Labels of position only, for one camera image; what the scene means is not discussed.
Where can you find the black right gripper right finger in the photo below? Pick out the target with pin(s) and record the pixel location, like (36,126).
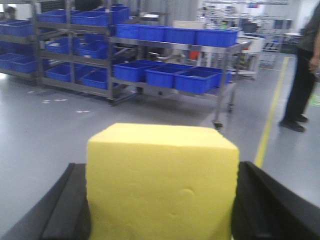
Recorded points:
(264,209)

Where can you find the steel cart with bins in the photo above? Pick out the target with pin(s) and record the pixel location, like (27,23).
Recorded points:
(226,85)

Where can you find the person in dark clothes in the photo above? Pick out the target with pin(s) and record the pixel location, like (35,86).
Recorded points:
(308,61)

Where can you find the steel shelf rack left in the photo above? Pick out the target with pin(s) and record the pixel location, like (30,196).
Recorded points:
(67,49)

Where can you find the yellow foam block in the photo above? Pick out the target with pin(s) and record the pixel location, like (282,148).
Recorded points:
(160,182)

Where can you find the blue bin on cart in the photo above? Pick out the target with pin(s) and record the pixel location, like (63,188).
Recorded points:
(164,75)
(134,71)
(195,81)

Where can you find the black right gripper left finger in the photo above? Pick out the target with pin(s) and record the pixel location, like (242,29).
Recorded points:
(61,214)

